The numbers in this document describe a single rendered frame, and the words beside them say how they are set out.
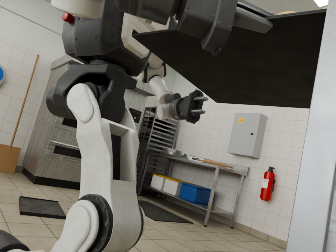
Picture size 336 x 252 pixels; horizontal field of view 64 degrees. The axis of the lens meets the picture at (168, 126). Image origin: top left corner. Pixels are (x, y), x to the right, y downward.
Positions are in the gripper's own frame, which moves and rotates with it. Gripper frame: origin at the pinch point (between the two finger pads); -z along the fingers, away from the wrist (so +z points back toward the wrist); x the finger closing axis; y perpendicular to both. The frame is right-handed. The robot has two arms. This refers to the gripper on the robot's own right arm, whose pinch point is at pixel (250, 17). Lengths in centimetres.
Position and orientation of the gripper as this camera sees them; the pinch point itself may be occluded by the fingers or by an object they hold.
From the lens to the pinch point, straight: 42.0
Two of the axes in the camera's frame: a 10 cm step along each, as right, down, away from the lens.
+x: 2.3, -9.6, 1.4
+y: -1.8, 1.0, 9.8
